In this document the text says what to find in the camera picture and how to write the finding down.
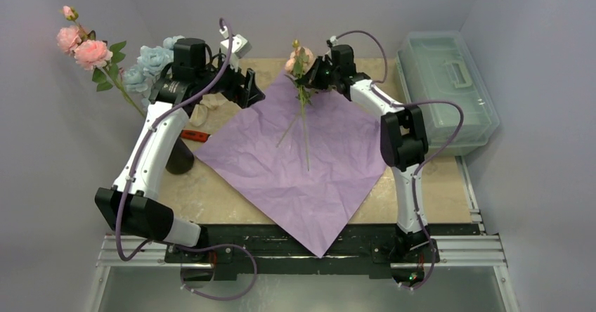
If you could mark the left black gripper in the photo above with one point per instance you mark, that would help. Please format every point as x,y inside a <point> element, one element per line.
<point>244,95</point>

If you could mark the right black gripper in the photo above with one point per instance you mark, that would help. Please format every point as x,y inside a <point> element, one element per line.
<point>318,70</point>

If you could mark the peach rose flower stem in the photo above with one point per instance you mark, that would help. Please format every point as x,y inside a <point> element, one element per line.
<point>300,61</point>

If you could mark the green leafy flower stem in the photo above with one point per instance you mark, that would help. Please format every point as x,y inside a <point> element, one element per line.
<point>297,116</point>

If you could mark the cream printed ribbon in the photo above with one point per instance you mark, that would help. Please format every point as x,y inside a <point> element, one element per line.
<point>201,110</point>

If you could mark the purple pink wrapping paper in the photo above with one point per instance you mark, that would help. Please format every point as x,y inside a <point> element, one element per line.
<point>345,161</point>

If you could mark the blue flower stem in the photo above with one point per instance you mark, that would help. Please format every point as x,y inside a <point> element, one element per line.
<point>140,77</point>

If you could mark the pink rose flower stem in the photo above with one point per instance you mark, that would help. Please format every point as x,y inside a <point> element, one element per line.
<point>101,58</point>

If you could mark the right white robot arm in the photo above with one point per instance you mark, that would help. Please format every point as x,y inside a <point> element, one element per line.
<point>403,138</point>

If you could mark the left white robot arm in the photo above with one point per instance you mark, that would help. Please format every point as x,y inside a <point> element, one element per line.
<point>130,205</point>

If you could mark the black cylindrical vase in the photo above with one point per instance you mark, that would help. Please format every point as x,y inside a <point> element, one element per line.
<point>181,159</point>

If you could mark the clear plastic storage box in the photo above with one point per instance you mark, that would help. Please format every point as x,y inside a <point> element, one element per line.
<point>438,66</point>

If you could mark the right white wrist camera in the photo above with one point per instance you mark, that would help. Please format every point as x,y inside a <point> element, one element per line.
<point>332,42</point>

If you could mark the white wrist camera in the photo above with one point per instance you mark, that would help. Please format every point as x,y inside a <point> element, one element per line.
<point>332,42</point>
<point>234,47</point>

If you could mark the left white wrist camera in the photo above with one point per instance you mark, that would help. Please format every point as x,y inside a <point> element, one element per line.
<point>234,47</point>

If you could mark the red handled wrench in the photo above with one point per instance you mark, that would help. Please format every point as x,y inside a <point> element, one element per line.
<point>196,136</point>

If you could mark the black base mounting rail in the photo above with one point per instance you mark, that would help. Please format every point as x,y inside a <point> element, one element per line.
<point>376,250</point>

